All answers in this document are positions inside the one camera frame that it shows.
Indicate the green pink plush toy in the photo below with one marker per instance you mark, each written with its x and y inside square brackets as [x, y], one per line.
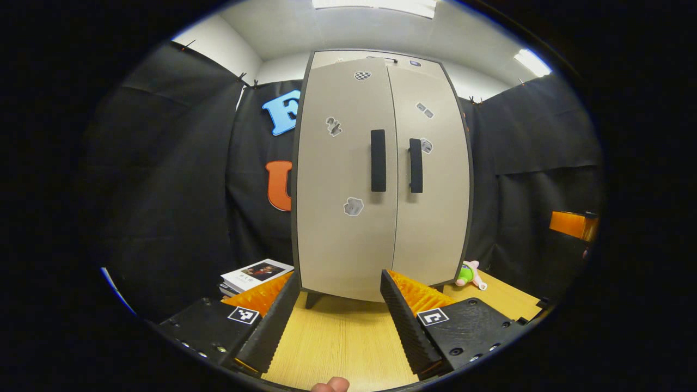
[465, 275]

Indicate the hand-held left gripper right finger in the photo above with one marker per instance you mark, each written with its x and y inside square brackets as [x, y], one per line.
[408, 326]

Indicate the small ceiling light panel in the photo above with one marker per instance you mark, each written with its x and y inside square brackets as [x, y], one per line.
[532, 62]

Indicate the white shoe cabinet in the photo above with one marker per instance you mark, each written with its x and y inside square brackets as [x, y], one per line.
[337, 57]

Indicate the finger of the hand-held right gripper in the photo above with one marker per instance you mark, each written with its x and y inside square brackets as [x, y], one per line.
[569, 224]

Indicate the black book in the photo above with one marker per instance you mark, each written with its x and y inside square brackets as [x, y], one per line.
[228, 292]

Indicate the white cabinet door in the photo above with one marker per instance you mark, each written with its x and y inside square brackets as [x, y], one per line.
[441, 218]
[337, 245]

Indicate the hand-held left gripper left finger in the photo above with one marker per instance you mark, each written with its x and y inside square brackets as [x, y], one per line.
[272, 326]

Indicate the white cover book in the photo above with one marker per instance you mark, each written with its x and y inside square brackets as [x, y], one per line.
[256, 272]

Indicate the long ceiling light panel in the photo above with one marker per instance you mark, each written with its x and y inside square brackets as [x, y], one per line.
[375, 6]

